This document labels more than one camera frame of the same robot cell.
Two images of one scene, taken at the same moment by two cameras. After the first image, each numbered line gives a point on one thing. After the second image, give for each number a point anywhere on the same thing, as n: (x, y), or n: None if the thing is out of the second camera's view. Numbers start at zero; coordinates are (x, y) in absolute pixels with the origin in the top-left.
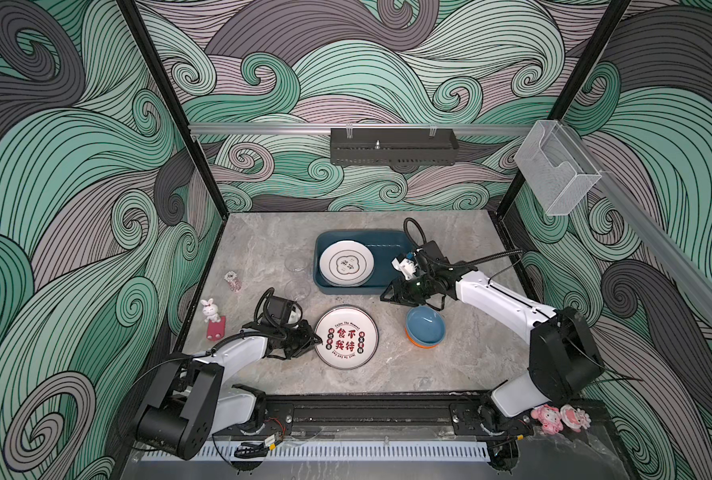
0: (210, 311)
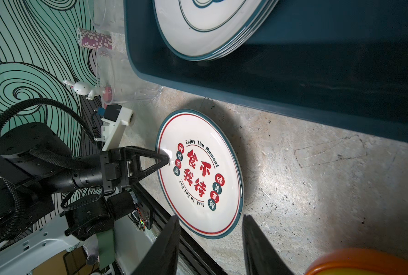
0: (85, 89)
